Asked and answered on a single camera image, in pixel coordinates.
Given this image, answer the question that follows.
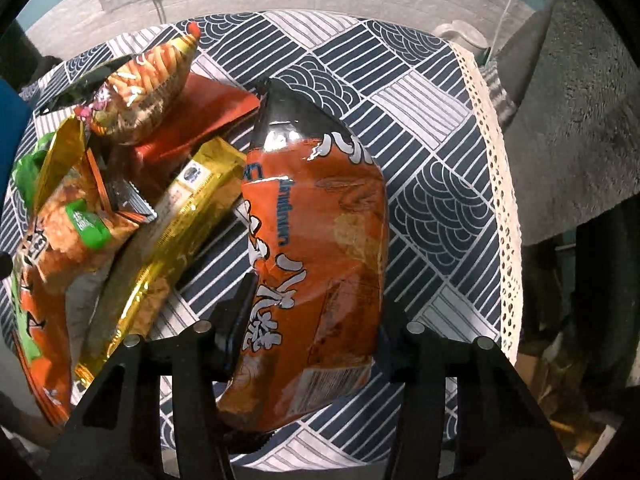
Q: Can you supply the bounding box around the red snack packet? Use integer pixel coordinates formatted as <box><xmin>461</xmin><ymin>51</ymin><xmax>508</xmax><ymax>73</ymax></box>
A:
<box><xmin>130</xmin><ymin>73</ymin><xmax>259</xmax><ymax>203</ymax></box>

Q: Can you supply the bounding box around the gold foil snack bag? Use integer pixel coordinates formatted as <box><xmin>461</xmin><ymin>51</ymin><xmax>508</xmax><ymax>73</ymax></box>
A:
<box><xmin>75</xmin><ymin>136</ymin><xmax>245</xmax><ymax>386</ymax></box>

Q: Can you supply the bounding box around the white electric kettle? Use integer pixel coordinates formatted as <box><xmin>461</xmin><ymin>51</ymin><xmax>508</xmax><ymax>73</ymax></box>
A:
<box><xmin>433</xmin><ymin>20</ymin><xmax>489</xmax><ymax>55</ymax></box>

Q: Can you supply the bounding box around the black yellow snack bag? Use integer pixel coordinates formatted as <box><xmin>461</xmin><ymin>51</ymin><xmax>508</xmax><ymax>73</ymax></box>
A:
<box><xmin>36</xmin><ymin>54</ymin><xmax>134</xmax><ymax>115</ymax></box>

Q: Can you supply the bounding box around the orange green rice cracker bag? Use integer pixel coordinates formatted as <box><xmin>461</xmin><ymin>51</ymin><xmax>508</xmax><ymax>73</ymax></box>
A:
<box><xmin>10</xmin><ymin>117</ymin><xmax>157</xmax><ymax>427</ymax></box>

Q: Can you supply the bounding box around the large orange chip bag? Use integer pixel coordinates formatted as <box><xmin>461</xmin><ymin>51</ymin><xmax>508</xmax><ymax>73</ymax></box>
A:
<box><xmin>219</xmin><ymin>79</ymin><xmax>388</xmax><ymax>432</ymax></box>

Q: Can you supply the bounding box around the grey fabric chair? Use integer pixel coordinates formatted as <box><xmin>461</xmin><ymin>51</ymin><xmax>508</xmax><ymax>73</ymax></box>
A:
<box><xmin>482</xmin><ymin>0</ymin><xmax>639</xmax><ymax>245</ymax></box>

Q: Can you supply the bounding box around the white hanging cable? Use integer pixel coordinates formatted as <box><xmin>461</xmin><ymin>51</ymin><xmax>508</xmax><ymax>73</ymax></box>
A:
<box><xmin>487</xmin><ymin>0</ymin><xmax>532</xmax><ymax>61</ymax></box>

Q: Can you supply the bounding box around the blue cardboard box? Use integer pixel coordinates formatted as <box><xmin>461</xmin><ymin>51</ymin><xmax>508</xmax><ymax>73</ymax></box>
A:
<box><xmin>0</xmin><ymin>78</ymin><xmax>32</xmax><ymax>200</ymax></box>

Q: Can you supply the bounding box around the navy white patterned tablecloth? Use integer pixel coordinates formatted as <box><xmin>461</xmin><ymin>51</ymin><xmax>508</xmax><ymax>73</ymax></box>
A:
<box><xmin>0</xmin><ymin>8</ymin><xmax>524</xmax><ymax>474</ymax></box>

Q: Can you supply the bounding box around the orange stick snack bag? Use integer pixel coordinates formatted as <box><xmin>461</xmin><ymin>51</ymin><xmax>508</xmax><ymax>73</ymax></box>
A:
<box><xmin>74</xmin><ymin>22</ymin><xmax>201</xmax><ymax>145</ymax></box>

